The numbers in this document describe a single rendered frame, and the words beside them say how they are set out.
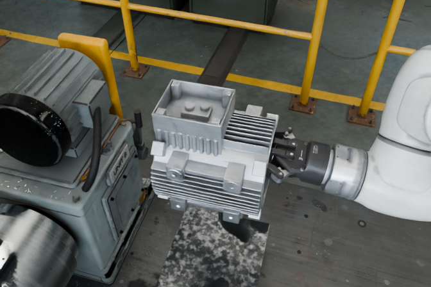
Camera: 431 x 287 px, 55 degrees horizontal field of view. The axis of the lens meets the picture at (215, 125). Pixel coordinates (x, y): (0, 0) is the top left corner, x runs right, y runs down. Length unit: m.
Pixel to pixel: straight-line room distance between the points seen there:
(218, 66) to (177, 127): 2.54
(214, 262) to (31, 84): 0.61
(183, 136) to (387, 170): 0.34
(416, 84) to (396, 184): 0.16
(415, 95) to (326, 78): 2.58
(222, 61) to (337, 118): 1.00
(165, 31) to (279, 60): 1.06
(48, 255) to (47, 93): 0.34
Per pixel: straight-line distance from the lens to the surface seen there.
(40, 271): 0.96
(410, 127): 0.70
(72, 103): 0.96
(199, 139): 0.69
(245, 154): 0.70
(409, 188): 0.73
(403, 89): 0.72
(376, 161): 0.73
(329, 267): 1.28
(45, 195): 1.00
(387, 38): 2.61
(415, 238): 1.42
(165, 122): 0.69
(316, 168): 0.72
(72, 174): 1.00
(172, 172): 0.70
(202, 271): 1.10
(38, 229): 0.97
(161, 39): 3.64
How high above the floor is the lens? 1.90
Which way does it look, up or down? 43 degrees down
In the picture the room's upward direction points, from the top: straight up
